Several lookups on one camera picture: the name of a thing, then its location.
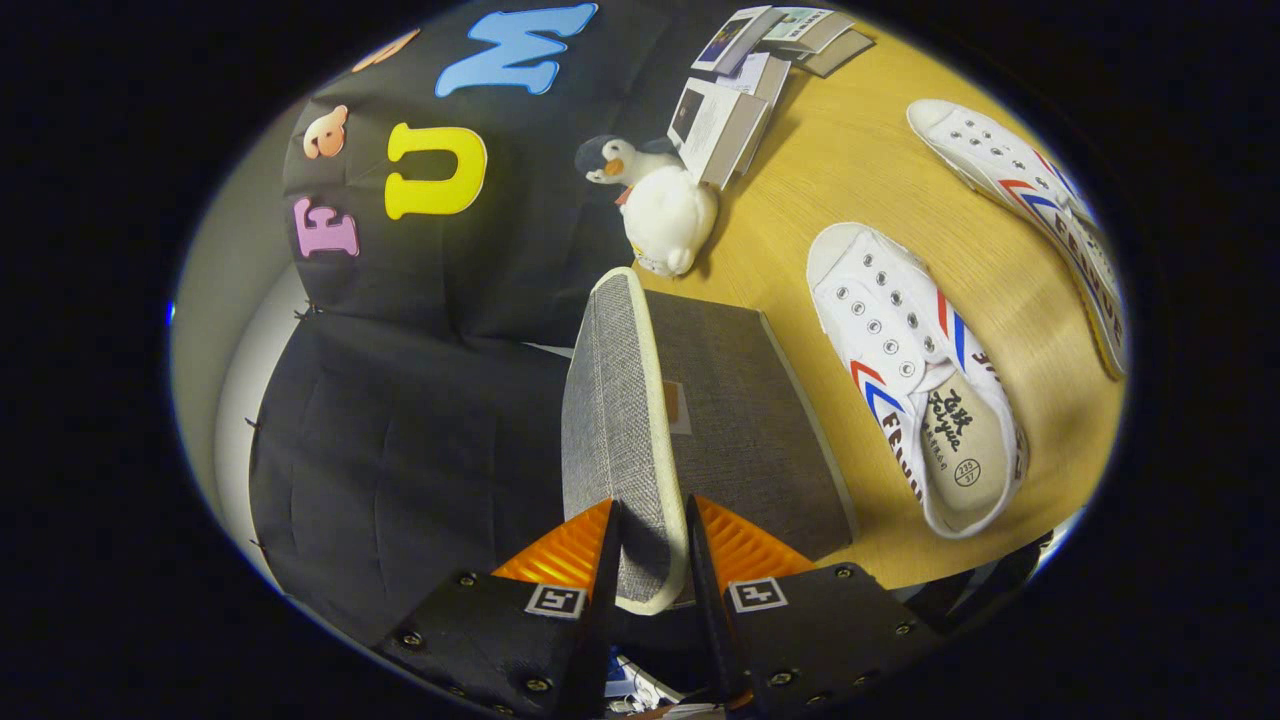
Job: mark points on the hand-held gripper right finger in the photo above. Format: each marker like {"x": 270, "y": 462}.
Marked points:
{"x": 705, "y": 600}

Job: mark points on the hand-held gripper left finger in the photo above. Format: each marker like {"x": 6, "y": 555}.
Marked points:
{"x": 607, "y": 600}

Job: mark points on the grey fabric storage box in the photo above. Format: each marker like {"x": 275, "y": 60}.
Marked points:
{"x": 740, "y": 420}

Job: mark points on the white canvas shoe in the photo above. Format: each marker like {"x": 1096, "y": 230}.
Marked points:
{"x": 990, "y": 150}
{"x": 890, "y": 330}

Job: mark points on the white book with dark photo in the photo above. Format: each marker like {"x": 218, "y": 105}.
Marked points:
{"x": 715, "y": 125}

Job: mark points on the plain white book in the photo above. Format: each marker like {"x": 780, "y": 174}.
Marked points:
{"x": 768, "y": 78}

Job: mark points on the dark grey book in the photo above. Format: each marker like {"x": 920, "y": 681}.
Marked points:
{"x": 845, "y": 52}

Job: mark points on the book with blue cover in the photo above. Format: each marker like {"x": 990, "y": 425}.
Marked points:
{"x": 735, "y": 35}

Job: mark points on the book with pale green cover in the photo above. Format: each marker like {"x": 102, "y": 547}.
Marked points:
{"x": 810, "y": 28}

